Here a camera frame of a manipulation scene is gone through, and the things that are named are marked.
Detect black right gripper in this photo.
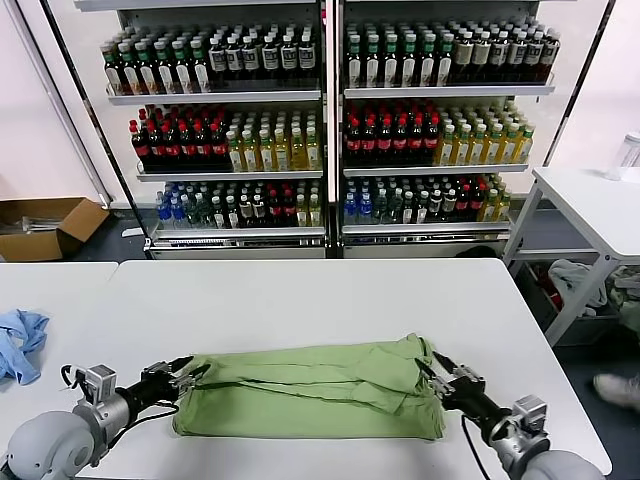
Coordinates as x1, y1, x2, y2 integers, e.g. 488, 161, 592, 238
414, 350, 514, 426

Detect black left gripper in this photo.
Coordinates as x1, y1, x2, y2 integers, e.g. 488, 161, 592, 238
117, 354, 212, 412

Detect light green polo shirt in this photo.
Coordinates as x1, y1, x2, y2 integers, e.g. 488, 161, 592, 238
171, 333, 447, 441

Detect red cloth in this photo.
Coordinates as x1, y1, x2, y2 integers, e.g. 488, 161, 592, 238
532, 264, 565, 311

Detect grey storage bin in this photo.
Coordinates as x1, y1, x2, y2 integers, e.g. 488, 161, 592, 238
514, 258, 631, 349

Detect white grey crumpled garment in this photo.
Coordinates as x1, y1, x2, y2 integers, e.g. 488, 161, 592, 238
548, 258, 609, 309

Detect crumpled light blue garment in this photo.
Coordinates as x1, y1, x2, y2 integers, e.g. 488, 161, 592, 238
0, 308, 51, 385

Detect white sneaker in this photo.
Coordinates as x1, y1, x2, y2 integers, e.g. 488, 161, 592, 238
593, 372, 640, 407

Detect open cardboard box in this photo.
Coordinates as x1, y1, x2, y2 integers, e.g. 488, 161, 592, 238
0, 197, 111, 263

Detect pale green crumpled garment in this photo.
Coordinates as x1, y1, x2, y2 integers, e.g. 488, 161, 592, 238
606, 266, 640, 331

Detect silver metal bars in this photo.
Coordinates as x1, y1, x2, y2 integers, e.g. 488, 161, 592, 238
0, 216, 53, 236

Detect yellow drink bottle green cap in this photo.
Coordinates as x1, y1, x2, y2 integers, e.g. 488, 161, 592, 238
471, 123, 489, 167
518, 122, 536, 165
226, 129, 244, 173
242, 129, 260, 173
487, 123, 505, 166
455, 124, 473, 167
289, 128, 307, 172
258, 129, 276, 173
503, 122, 521, 166
274, 128, 291, 173
305, 127, 323, 172
438, 124, 457, 167

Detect white side table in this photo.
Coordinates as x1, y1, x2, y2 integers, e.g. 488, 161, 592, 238
502, 166, 640, 349

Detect white drink display shelf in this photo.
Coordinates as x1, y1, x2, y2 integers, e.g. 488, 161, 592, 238
73, 0, 333, 261
333, 0, 562, 260

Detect translucent plastic jar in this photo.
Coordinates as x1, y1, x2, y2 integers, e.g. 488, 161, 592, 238
606, 132, 640, 181

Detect dark tea bottle green cap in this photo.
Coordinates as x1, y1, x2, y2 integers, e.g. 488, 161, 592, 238
437, 33, 456, 87
192, 40, 211, 94
400, 33, 420, 88
419, 33, 438, 88
102, 45, 123, 96
345, 33, 364, 88
173, 40, 194, 95
121, 43, 141, 96
363, 33, 383, 88
382, 33, 401, 88
155, 41, 175, 95
138, 42, 158, 96

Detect dark bottle blue white label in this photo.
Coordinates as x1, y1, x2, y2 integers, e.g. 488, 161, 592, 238
242, 36, 262, 87
260, 35, 281, 86
208, 37, 228, 87
525, 31, 545, 84
542, 31, 562, 83
225, 36, 245, 87
508, 31, 528, 84
491, 31, 511, 84
279, 35, 299, 86
297, 35, 317, 86

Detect dark bottle beige label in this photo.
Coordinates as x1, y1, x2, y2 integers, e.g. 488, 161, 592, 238
455, 31, 476, 85
473, 31, 493, 85

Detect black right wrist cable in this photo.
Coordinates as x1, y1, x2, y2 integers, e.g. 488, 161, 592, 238
460, 413, 496, 480

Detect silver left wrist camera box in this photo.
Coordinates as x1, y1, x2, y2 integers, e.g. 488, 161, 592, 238
74, 365, 118, 405

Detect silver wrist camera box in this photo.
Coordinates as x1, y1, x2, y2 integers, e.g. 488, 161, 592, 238
509, 393, 551, 437
74, 365, 118, 405

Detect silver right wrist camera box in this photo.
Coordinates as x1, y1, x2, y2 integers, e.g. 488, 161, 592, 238
509, 393, 551, 437

